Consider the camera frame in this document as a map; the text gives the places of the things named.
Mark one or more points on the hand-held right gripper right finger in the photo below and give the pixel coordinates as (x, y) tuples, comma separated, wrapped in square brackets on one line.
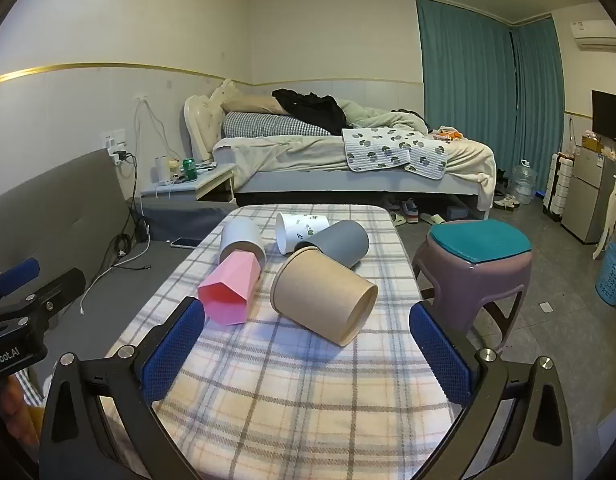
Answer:
[(440, 355)]

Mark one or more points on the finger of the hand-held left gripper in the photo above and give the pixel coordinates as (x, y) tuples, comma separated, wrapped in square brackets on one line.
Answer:
[(19, 271), (53, 295)]

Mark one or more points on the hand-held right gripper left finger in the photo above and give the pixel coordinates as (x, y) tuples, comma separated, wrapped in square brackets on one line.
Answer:
[(174, 350)]

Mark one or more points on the brown paper cup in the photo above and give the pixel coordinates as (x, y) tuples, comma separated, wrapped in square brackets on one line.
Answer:
[(318, 290)]

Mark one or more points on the pink faceted cup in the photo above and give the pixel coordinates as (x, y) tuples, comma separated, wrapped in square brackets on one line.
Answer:
[(233, 280)]

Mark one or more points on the light grey cup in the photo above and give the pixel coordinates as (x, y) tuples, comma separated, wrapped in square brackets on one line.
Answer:
[(240, 235)]

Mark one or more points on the dark grey cup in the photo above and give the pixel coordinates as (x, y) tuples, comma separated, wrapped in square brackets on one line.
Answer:
[(338, 242)]

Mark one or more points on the white leaf-print cup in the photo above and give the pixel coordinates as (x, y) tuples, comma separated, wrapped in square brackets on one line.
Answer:
[(293, 230)]

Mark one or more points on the person's left hand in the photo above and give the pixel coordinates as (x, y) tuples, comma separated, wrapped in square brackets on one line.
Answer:
[(15, 405)]

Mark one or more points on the purple plastic stool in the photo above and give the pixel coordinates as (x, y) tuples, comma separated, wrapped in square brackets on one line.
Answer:
[(488, 280)]

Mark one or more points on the smartphone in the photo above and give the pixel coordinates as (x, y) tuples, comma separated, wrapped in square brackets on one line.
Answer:
[(186, 243)]

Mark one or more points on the black power adapter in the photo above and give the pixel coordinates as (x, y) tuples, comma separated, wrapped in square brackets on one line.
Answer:
[(141, 230)]

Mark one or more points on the plaid cloth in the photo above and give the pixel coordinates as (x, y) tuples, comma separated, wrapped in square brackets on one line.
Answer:
[(288, 390)]

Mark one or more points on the teal stool cushion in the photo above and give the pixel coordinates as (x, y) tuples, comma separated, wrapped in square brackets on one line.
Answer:
[(480, 240)]

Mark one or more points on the pale slipper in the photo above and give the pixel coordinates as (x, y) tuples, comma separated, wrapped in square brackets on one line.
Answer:
[(397, 219), (433, 218)]

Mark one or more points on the grey sneaker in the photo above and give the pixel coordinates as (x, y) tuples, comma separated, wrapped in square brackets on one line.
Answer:
[(410, 211)]

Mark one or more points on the grey nightstand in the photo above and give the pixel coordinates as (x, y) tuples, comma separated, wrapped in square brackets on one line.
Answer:
[(188, 191)]

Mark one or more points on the white shoes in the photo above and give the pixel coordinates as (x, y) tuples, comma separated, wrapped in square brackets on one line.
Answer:
[(507, 202)]

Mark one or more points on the white jar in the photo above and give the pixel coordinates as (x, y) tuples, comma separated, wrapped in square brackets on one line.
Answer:
[(163, 170)]

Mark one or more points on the green can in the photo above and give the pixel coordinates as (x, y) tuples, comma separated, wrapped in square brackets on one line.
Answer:
[(189, 170)]

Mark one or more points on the blue laundry basket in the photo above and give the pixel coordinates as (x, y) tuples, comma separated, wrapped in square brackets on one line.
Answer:
[(613, 277)]

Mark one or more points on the large water bottle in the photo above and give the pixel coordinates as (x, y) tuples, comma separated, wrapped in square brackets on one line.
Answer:
[(524, 182)]

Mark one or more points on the white suitcase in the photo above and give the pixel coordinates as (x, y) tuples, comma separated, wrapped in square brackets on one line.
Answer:
[(555, 190)]

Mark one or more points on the leaf-print mat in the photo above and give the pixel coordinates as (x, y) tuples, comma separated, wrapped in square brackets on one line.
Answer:
[(388, 152)]

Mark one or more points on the silver fridge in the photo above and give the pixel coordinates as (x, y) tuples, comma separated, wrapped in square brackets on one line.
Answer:
[(585, 195)]

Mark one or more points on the orange packet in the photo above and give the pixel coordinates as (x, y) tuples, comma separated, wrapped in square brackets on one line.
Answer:
[(449, 134)]

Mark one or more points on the white side table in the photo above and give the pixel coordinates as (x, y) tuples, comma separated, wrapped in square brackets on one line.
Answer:
[(612, 210)]

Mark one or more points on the white padded headboard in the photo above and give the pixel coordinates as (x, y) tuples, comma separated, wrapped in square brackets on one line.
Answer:
[(200, 125)]

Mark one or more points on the beige bed sheet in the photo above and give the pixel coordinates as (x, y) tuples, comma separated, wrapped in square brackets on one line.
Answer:
[(288, 152)]

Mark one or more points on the pale green duvet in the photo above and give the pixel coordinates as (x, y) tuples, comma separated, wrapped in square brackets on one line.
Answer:
[(383, 117)]

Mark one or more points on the checked pillow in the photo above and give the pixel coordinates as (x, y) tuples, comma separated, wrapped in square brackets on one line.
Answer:
[(268, 124)]

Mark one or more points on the beige pillow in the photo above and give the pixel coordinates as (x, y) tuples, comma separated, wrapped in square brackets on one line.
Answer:
[(253, 104)]

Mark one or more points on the cardboard box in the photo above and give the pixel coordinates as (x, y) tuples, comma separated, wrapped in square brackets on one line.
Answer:
[(593, 142)]

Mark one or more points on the cream ruffled cushion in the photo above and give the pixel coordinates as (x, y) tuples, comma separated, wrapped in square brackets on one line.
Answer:
[(227, 92)]

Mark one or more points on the narrow teal curtain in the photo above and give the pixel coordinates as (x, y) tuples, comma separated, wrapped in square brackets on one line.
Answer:
[(538, 95)]

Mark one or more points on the black clothes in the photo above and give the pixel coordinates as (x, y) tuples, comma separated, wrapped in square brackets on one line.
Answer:
[(313, 107)]

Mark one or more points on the wide teal curtain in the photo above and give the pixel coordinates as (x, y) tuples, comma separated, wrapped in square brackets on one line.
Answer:
[(463, 75)]

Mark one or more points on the black television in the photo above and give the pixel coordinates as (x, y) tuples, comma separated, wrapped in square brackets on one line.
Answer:
[(610, 115)]

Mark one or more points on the white air conditioner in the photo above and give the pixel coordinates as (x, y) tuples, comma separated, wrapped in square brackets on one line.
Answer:
[(598, 35)]

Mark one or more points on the wall plug adapter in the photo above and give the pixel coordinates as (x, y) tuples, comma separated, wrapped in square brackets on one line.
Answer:
[(119, 154)]

